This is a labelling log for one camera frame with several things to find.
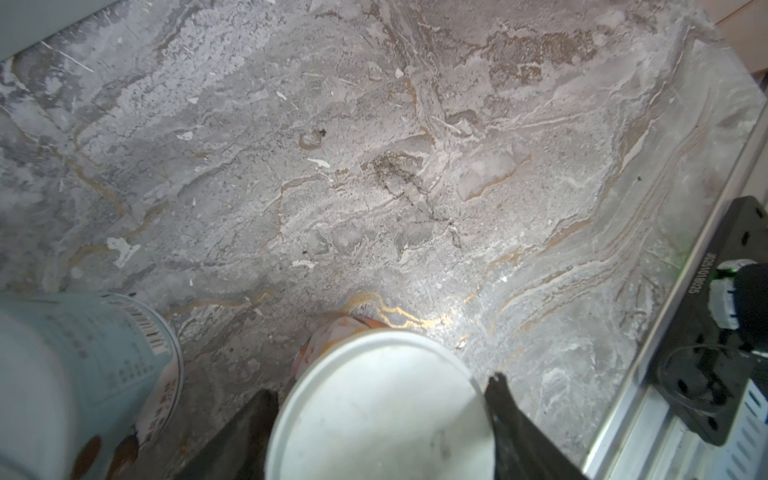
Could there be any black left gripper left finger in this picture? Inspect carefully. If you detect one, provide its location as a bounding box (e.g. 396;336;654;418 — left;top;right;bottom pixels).
175;389;279;480

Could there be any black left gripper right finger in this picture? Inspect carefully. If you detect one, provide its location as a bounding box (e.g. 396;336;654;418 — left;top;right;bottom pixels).
484;373;586;480

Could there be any orange can white lid front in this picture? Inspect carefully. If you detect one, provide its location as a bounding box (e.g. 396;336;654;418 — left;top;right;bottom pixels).
265;316;495;479

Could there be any pull-tab can front middle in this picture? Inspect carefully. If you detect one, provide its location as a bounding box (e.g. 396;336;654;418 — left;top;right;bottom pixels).
1;293;183;479

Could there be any grey metal cabinet box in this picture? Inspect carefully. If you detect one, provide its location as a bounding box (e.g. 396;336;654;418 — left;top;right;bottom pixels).
0;0;116;61

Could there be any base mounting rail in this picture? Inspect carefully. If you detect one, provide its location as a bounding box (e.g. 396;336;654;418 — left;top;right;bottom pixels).
581;115;767;479

